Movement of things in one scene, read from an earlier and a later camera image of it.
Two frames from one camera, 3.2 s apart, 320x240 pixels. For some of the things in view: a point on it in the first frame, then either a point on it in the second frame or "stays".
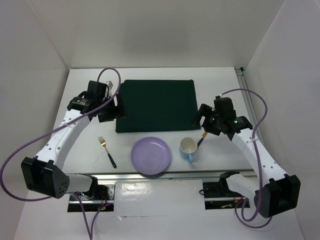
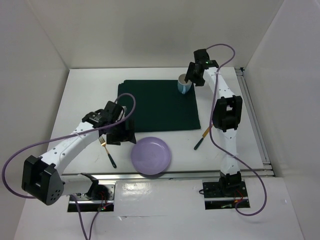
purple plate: x=151 y=155 stays
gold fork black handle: x=103 y=144 stays
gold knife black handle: x=203 y=136 stays
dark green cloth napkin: x=158 y=105 stays
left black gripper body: x=110 y=111 to x=118 y=133
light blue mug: x=187 y=147 to x=182 y=86
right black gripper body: x=212 y=124 to x=191 y=75
